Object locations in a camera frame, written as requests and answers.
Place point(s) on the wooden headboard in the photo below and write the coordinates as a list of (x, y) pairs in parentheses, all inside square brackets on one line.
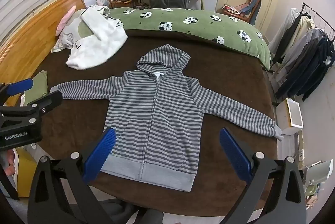
[(34, 38)]

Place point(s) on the row of hanging clothes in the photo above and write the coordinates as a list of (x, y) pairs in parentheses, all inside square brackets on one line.
[(306, 61)]

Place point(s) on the blue jeans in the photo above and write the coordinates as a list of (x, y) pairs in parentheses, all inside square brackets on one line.
[(256, 8)]

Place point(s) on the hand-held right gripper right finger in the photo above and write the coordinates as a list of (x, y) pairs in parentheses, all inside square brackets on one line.
[(234, 153)]

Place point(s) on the yellow container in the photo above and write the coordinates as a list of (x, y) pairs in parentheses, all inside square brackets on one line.
[(26, 174)]

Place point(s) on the white fleece garment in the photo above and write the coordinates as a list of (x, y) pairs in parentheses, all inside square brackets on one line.
[(96, 48)]

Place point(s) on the white plastic container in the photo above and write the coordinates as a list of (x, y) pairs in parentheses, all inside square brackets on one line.
[(319, 171)]

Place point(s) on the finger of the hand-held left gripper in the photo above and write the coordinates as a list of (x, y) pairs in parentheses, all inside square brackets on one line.
[(19, 86), (47, 101)]

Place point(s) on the plush pillow with pink ear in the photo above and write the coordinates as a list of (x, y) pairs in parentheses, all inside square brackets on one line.
[(69, 30)]

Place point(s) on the metal clothes rack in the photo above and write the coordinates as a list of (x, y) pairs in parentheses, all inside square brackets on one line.
[(318, 16)]

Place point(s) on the green panda print blanket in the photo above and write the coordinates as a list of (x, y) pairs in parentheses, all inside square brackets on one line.
[(196, 27)]

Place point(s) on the folded green garment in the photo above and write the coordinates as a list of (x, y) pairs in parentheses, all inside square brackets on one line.
[(39, 82)]

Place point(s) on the dark grey cloth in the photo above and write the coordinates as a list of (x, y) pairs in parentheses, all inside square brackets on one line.
[(125, 211)]

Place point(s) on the white foam box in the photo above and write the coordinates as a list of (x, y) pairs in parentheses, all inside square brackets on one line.
[(294, 111)]

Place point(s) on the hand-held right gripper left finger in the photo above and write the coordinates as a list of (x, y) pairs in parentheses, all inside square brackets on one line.
[(100, 156)]

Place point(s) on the grey striped hoodie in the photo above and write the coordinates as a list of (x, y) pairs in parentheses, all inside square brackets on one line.
[(157, 114)]

